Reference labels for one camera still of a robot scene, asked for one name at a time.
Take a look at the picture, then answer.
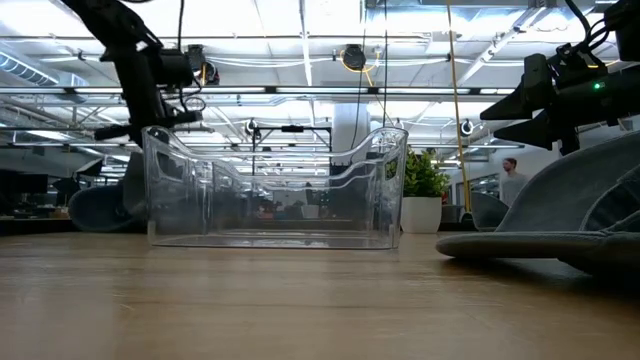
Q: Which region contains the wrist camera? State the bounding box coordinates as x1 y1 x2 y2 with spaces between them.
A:
555 42 610 77
159 48 195 89

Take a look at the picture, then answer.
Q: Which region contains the dark blue denim baseball cap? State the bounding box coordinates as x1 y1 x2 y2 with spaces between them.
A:
557 164 640 280
67 183 127 234

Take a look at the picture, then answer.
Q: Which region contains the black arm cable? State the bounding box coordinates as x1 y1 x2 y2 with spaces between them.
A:
564 0 621 66
177 0 207 115

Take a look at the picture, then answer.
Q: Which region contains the yellow hanging cable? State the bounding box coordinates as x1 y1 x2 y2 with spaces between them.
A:
444 0 473 215

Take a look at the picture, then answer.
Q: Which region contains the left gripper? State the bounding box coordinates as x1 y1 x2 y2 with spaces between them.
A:
93 99 204 147

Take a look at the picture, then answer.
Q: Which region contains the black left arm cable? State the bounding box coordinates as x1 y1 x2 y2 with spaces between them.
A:
177 0 207 115

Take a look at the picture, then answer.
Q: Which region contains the person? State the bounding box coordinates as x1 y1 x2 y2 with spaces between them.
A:
498 156 530 208

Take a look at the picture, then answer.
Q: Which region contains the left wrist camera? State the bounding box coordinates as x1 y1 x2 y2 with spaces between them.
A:
159 48 195 89

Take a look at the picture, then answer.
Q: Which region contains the black hanging cable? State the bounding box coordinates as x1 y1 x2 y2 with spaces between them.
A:
381 0 389 129

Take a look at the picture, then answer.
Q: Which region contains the clear plastic storage bin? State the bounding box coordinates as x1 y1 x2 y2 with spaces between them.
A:
141 124 410 251
199 149 386 236

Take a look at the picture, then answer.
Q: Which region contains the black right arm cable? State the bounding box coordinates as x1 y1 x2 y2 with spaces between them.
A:
564 0 621 66

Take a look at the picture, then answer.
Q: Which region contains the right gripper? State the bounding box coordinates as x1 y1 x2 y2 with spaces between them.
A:
479 52 581 156

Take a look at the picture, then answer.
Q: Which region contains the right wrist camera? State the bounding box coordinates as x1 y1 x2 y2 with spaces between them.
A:
555 42 610 77

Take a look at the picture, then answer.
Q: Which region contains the black background rig frame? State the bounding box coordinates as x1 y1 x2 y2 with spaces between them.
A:
251 124 334 177

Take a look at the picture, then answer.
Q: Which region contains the small plant in white pot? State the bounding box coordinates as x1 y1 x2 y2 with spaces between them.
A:
399 147 451 235

